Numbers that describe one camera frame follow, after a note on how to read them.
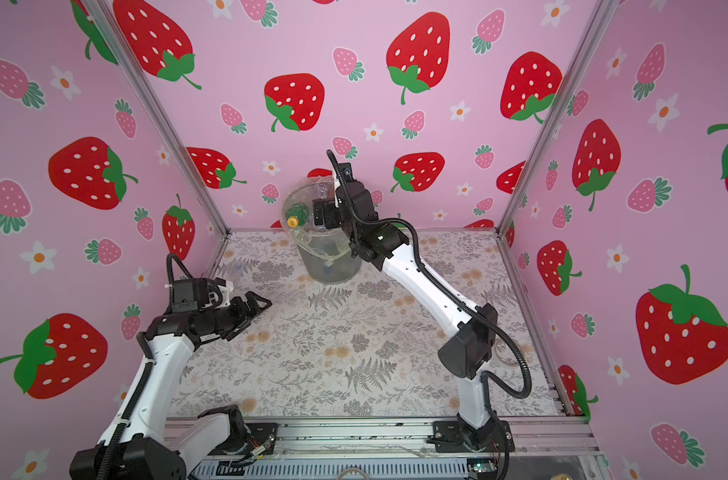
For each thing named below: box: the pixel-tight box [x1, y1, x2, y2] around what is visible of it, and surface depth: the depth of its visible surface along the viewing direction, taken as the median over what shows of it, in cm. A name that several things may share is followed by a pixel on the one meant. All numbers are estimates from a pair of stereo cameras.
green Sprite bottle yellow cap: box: [285, 202, 309, 228], surface depth 89 cm
